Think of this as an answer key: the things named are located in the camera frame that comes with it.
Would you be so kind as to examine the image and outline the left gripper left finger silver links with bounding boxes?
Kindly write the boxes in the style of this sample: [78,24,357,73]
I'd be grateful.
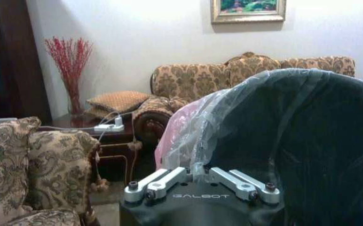
[124,166,197,203]

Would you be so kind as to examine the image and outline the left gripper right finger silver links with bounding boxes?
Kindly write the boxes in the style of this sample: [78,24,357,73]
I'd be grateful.
[201,166,281,204]

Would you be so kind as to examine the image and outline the pink trash bin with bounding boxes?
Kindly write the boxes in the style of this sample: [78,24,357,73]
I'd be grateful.
[153,102,206,170]

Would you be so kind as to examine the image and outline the dark wood side table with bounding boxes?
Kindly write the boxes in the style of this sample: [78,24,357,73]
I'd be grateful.
[37,112,141,183]

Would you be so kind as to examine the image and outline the white power strip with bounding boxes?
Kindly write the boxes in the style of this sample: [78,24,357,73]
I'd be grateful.
[93,124,125,133]

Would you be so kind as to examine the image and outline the brown woven cushion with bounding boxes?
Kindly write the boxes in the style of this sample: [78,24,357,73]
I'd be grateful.
[85,91,150,114]

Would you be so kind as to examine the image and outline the glass vase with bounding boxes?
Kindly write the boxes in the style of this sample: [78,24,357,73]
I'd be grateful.
[69,93,84,115]

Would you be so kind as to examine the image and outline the floral patterned brown sofa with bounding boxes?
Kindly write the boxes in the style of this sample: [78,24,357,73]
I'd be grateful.
[132,52,356,151]

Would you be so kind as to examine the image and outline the floral patterned beige armchair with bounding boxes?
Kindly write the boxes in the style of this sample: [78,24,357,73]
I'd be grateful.
[0,116,102,226]

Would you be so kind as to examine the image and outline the red dried branches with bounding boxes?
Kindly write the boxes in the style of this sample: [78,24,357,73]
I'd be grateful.
[44,36,94,111]

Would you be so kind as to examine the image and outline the dark wood cabinet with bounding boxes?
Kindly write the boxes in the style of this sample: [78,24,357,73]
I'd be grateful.
[0,0,52,121]

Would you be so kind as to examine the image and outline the gold framed painting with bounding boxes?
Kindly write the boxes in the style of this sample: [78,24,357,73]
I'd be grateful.
[209,0,286,25]

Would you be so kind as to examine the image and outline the white charger cable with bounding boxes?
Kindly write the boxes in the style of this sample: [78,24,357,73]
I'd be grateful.
[94,111,121,179]

